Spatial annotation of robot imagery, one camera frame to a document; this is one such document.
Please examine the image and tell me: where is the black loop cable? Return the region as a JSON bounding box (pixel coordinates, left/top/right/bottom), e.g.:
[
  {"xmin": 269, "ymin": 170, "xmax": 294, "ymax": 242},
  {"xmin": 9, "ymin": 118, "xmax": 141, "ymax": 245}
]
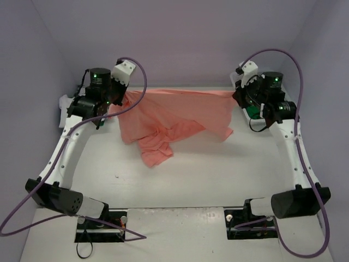
[{"xmin": 75, "ymin": 229, "xmax": 93, "ymax": 260}]

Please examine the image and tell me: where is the white t shirt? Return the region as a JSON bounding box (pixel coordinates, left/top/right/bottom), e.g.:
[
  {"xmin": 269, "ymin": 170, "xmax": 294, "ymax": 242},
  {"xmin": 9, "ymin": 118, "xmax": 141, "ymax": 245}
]
[{"xmin": 59, "ymin": 94, "xmax": 73, "ymax": 128}]

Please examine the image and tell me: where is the pink t shirt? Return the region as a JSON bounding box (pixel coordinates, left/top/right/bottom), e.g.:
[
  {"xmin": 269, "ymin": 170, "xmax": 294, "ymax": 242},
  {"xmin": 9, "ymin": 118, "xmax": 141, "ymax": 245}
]
[{"xmin": 109, "ymin": 89, "xmax": 237, "ymax": 168}]

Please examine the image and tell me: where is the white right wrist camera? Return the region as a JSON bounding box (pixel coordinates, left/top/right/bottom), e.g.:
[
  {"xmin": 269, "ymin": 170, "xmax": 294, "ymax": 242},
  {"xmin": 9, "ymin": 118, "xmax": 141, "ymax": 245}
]
[{"xmin": 235, "ymin": 60, "xmax": 258, "ymax": 88}]

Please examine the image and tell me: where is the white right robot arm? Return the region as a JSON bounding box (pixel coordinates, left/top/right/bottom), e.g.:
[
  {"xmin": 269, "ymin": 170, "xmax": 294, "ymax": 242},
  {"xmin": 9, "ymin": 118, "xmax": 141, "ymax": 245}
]
[{"xmin": 230, "ymin": 70, "xmax": 331, "ymax": 225}]

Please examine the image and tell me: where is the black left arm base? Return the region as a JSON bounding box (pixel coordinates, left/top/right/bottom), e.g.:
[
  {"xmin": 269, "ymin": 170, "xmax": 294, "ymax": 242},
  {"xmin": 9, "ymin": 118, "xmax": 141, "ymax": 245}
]
[{"xmin": 74, "ymin": 210, "xmax": 128, "ymax": 243}]

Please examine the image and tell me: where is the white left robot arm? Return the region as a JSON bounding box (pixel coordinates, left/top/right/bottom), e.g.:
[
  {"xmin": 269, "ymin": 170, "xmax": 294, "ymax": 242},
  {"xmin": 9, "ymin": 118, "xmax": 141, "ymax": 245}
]
[{"xmin": 25, "ymin": 61, "xmax": 136, "ymax": 229}]

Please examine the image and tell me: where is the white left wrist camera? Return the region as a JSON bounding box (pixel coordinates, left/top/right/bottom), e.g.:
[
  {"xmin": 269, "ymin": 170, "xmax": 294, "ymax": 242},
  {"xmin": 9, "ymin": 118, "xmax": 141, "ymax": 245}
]
[{"xmin": 111, "ymin": 59, "xmax": 136, "ymax": 86}]

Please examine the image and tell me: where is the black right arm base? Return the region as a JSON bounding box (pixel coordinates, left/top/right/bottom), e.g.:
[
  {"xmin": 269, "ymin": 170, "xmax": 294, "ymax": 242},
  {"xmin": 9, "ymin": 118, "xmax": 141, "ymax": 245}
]
[{"xmin": 224, "ymin": 205, "xmax": 278, "ymax": 240}]

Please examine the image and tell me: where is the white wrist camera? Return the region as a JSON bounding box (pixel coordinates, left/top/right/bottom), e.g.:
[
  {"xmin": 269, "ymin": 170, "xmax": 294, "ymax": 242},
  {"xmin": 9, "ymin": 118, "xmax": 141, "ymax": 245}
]
[
  {"xmin": 235, "ymin": 60, "xmax": 258, "ymax": 88},
  {"xmin": 111, "ymin": 59, "xmax": 136, "ymax": 86}
]

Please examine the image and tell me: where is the white laundry basket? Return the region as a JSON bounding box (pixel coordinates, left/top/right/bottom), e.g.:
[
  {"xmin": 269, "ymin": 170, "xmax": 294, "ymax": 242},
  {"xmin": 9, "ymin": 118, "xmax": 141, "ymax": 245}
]
[{"xmin": 229, "ymin": 72, "xmax": 264, "ymax": 126}]

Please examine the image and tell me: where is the dark green basket t shirt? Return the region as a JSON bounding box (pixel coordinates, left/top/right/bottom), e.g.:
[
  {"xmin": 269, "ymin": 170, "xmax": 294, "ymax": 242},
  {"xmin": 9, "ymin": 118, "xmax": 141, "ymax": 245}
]
[{"xmin": 246, "ymin": 106, "xmax": 260, "ymax": 116}]

